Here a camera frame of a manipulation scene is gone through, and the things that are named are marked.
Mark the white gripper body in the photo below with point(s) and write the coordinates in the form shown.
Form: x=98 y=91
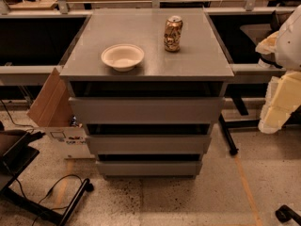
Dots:
x=291 y=49

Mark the grey bottom drawer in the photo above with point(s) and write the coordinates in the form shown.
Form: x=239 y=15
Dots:
x=135 y=168

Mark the grey drawer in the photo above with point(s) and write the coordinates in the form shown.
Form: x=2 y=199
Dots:
x=146 y=110
x=148 y=144
x=135 y=168

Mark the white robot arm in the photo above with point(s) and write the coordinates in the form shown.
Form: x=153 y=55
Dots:
x=285 y=44

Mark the grey drawer cabinet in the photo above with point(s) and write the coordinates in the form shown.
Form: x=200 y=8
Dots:
x=146 y=30

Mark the grey middle drawer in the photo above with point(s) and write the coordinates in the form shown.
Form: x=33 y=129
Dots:
x=148 y=144

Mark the grey top drawer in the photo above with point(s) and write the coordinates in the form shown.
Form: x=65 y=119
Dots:
x=146 y=110

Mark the black caster wheel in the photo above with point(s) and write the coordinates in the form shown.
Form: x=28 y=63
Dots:
x=285 y=213

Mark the gold soda can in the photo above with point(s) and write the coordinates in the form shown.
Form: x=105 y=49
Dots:
x=172 y=36

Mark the white paper bowl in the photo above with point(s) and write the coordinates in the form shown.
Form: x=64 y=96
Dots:
x=122 y=57

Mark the white printed box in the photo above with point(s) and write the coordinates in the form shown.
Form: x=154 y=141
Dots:
x=70 y=142

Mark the brown cardboard box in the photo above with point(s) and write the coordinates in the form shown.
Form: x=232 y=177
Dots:
x=51 y=108

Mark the black table leg frame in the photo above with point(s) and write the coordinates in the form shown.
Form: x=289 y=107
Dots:
x=237 y=98

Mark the grey aluminium rail frame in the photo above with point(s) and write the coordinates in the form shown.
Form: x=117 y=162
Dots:
x=92 y=69

